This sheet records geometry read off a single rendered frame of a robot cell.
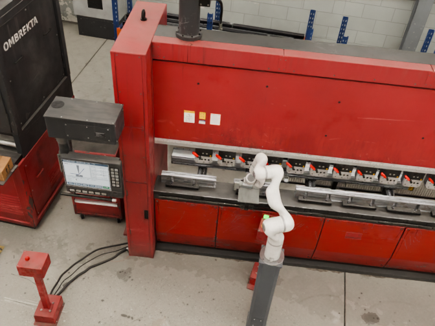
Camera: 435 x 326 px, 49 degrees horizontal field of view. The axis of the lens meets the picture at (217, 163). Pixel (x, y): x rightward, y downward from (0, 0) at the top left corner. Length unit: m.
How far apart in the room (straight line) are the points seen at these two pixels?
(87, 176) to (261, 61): 1.54
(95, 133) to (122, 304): 1.86
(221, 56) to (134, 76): 0.64
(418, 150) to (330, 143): 0.71
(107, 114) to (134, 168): 0.78
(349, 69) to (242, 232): 1.90
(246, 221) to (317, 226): 0.66
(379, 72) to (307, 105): 0.57
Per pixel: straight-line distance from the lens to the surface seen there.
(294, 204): 4.37
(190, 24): 3.55
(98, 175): 3.69
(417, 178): 4.42
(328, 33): 8.10
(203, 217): 4.52
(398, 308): 5.10
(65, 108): 3.54
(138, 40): 3.59
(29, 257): 4.11
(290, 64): 3.56
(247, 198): 4.16
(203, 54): 3.55
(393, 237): 4.77
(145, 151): 3.93
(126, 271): 4.89
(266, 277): 3.89
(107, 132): 3.41
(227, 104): 3.78
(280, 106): 3.78
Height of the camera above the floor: 3.98
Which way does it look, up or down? 42 degrees down
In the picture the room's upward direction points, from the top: 5 degrees clockwise
